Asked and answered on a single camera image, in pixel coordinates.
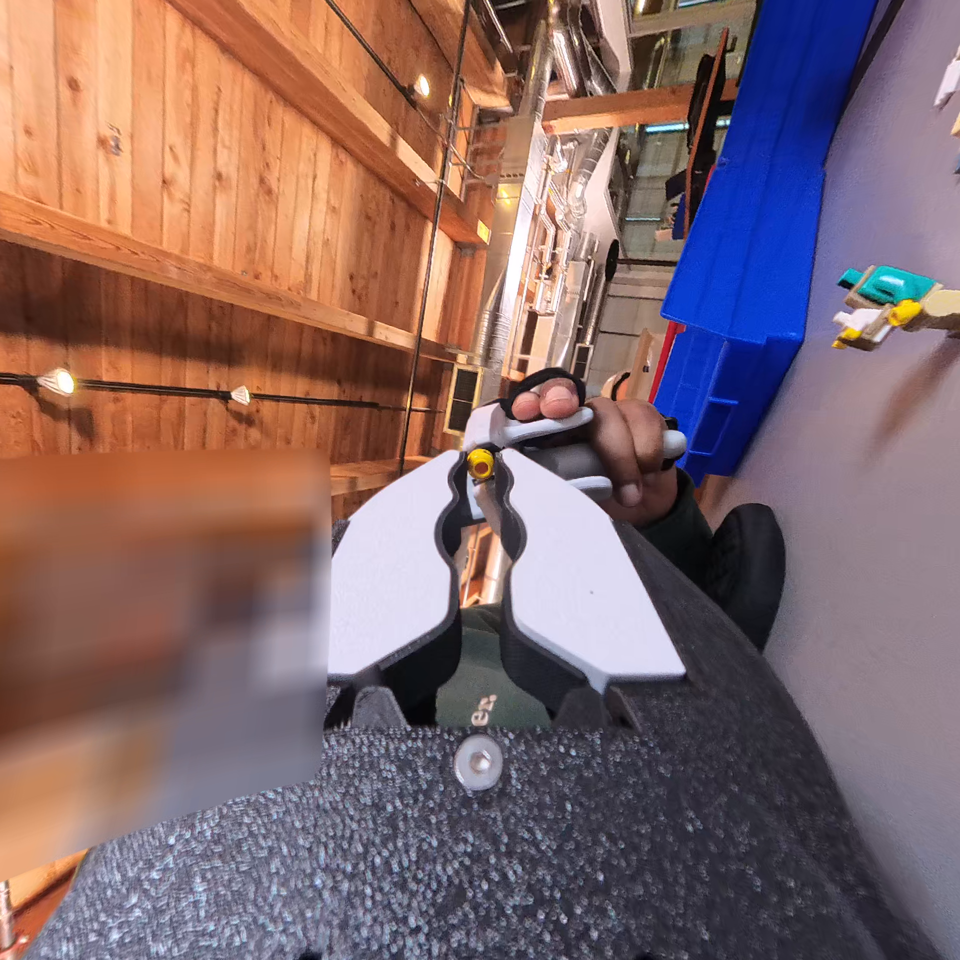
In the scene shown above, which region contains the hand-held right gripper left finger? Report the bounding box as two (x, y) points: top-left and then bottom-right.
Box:
(328, 450), (470, 680)

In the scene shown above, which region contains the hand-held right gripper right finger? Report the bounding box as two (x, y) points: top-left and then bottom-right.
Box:
(498, 447), (688, 699)

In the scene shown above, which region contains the person's left forearm green sleeve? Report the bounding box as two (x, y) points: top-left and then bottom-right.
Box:
(636, 468), (715, 601)

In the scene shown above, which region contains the light wood side desk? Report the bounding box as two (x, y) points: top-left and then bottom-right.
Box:
(633, 326), (667, 400)

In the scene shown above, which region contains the wooden top standing desk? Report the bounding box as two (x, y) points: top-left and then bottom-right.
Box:
(684, 30), (735, 243)

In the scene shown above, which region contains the person's left hand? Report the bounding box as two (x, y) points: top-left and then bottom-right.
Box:
(511, 375), (680, 530)

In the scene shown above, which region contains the white air vent grille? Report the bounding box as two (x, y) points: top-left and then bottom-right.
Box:
(444, 363), (481, 435)

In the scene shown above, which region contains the person's torso green sweatshirt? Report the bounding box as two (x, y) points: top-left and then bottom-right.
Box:
(435, 603), (556, 729)

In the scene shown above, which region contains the black mesh cushion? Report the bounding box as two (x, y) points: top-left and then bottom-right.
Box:
(705, 502), (787, 652)

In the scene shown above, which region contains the black floor lamp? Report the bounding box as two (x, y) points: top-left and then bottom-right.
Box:
(603, 238), (680, 273)

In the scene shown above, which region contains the black ceiling pipe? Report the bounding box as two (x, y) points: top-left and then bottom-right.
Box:
(397, 0), (474, 472)

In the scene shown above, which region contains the silver ceiling air duct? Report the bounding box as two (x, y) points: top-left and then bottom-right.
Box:
(480, 0), (639, 361)

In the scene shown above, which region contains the orange wooden post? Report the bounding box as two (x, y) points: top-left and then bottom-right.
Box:
(541, 78), (740, 135)

